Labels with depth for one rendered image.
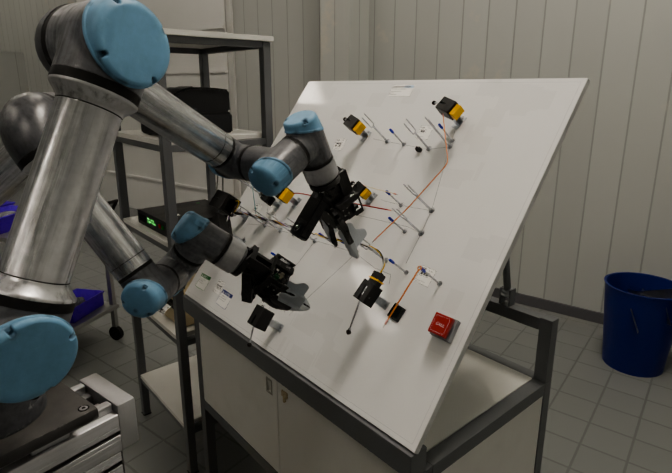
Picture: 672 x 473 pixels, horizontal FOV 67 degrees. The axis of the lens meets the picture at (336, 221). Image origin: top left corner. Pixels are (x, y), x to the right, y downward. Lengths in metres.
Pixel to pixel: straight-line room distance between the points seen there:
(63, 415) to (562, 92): 1.32
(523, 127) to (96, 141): 1.08
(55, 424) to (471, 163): 1.13
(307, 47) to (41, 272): 4.49
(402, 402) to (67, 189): 0.88
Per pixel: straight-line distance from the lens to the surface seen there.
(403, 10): 4.50
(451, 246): 1.36
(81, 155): 0.73
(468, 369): 1.70
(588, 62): 3.93
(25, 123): 1.08
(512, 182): 1.38
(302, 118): 1.04
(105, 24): 0.73
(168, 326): 2.33
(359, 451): 1.46
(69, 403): 0.96
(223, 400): 2.11
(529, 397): 1.64
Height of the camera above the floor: 1.65
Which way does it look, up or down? 15 degrees down
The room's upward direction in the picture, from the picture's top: straight up
